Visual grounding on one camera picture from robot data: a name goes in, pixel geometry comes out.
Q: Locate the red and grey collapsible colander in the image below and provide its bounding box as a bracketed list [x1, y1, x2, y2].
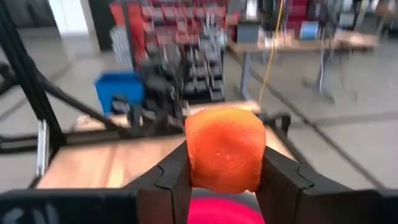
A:
[187, 197, 266, 224]

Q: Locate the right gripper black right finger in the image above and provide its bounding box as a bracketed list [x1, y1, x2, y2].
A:
[256, 146, 313, 224]

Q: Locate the silver metal bracket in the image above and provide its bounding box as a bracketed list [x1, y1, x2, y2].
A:
[36, 119, 50, 177]

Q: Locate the storage rack with red bins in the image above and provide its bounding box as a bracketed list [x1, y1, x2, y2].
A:
[108, 0, 229, 102]

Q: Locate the yellow floor cable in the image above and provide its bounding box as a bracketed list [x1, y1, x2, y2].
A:
[258, 0, 285, 105]

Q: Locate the orange tangerine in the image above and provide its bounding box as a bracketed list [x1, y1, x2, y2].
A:
[185, 107, 267, 194]

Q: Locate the blue plastic bin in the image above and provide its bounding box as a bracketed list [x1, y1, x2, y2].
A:
[95, 72, 146, 115]

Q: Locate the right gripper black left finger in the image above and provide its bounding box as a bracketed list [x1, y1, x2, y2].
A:
[124, 141, 193, 224]

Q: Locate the wooden workbench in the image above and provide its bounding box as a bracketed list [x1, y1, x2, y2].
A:
[226, 18, 380, 103]

